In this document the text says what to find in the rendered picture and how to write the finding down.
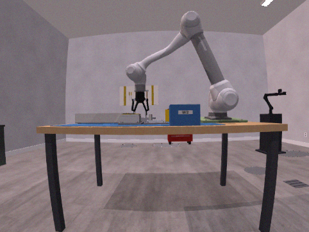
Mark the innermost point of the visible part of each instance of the blue box with label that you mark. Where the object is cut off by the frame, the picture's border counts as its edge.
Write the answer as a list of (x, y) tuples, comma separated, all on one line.
[(184, 114)]

